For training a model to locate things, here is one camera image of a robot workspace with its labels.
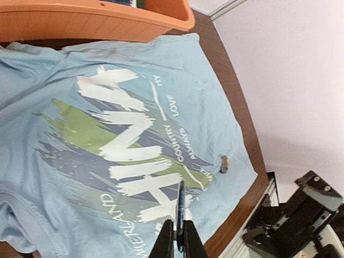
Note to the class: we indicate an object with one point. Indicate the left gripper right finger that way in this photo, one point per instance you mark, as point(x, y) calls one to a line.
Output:
point(193, 247)

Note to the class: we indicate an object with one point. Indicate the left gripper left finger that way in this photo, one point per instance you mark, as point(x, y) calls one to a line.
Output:
point(164, 245)

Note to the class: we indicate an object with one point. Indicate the white round brooch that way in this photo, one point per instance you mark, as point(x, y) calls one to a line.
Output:
point(180, 214)

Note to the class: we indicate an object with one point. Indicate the painted round brooch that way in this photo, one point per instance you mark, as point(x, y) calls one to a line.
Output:
point(224, 164)

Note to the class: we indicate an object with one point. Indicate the light blue printed t-shirt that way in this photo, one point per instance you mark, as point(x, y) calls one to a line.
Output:
point(95, 139)

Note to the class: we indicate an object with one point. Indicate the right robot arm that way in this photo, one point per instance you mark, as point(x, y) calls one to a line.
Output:
point(310, 222)

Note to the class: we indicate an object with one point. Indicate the orange plastic basin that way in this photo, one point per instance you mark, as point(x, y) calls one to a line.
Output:
point(92, 20)

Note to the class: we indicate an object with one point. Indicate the aluminium front rail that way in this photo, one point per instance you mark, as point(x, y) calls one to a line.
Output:
point(237, 247)

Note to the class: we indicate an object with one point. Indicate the right aluminium corner post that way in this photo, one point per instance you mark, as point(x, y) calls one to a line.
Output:
point(224, 8)

